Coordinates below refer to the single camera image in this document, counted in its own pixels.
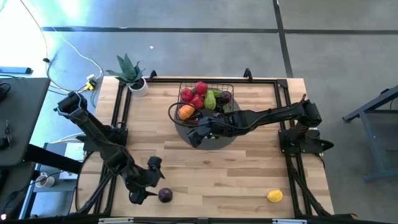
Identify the thin black cable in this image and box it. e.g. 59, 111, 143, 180
19, 0, 91, 94

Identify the yellow lemon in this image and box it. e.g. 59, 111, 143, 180
266, 189, 284, 203

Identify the round grey mat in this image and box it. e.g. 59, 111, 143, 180
173, 99, 242, 151

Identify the white box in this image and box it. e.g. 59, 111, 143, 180
58, 142, 85, 181

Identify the black headset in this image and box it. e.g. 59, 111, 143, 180
0, 81, 12, 102

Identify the white power strip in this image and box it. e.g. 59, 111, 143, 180
86, 73, 98, 91

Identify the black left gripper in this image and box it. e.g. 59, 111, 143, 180
123, 156, 166, 205

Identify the silver mounting plate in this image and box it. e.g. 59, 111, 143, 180
98, 217, 135, 224
272, 218, 308, 224

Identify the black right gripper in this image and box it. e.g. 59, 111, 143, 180
187, 111, 246, 149

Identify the snake plant in white pot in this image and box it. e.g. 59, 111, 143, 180
105, 52, 150, 98

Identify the dark purple plum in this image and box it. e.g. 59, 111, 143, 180
220, 90, 233, 105
157, 187, 174, 203

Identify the white cable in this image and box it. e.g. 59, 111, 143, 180
51, 26, 104, 77

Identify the bumpy green cucumber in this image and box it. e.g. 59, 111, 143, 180
203, 90, 217, 111

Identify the dark grey desk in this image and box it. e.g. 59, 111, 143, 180
0, 77, 83, 175

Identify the black aluminium table frame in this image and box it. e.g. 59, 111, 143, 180
70, 76, 358, 218

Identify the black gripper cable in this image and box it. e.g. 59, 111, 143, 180
167, 101, 206, 129

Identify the white mug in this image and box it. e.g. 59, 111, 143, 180
35, 172, 56, 189

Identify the blue flat bar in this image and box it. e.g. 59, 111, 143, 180
0, 65, 33, 75

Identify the orange oval fruit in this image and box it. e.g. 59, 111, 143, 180
178, 104, 196, 121

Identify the black wire basket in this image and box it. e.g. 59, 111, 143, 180
176, 82, 236, 125

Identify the blue-grey metal table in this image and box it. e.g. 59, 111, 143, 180
341, 84, 398, 183

